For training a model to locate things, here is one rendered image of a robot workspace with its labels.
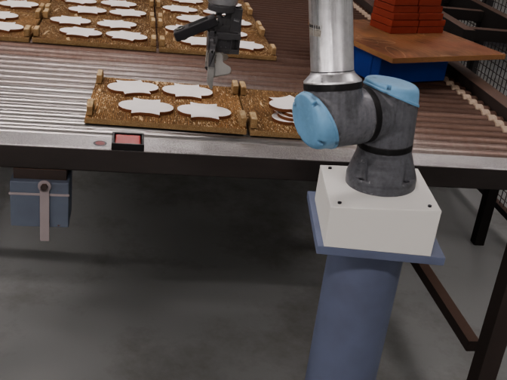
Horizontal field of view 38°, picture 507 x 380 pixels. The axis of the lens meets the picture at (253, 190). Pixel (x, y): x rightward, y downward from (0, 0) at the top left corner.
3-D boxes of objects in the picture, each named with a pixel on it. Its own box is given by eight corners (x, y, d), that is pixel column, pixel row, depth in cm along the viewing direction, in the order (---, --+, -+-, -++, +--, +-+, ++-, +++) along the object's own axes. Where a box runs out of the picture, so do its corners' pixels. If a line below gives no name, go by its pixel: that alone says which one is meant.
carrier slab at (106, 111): (246, 135, 192) (247, 129, 191) (84, 123, 186) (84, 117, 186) (236, 92, 223) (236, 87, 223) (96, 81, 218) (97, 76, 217)
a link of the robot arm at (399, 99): (425, 145, 155) (435, 82, 150) (373, 154, 150) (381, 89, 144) (391, 127, 165) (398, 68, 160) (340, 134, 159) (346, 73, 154)
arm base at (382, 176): (420, 198, 155) (427, 154, 151) (348, 194, 155) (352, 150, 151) (409, 170, 169) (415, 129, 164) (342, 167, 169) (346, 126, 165)
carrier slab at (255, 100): (401, 145, 198) (403, 139, 197) (250, 136, 192) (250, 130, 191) (368, 102, 229) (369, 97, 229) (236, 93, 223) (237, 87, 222)
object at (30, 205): (69, 243, 180) (69, 175, 173) (9, 241, 178) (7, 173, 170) (72, 221, 191) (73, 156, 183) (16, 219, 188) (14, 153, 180)
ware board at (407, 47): (505, 59, 259) (506, 53, 258) (391, 63, 235) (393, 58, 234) (413, 23, 297) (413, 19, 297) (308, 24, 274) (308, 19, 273)
